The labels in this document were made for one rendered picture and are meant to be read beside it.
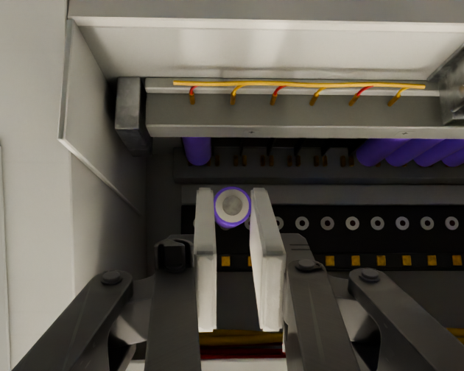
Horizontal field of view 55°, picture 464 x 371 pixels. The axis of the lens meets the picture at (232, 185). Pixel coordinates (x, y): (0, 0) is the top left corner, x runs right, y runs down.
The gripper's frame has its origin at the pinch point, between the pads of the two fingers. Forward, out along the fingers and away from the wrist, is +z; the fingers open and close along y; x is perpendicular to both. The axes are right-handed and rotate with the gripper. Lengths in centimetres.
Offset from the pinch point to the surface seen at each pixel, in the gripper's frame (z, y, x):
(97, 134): 4.6, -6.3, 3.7
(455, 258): 15.2, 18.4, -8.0
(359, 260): 15.1, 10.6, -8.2
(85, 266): 2.1, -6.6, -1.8
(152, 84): 6.6, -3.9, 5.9
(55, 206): 1.0, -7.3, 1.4
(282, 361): 0.8, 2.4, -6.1
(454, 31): 2.9, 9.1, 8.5
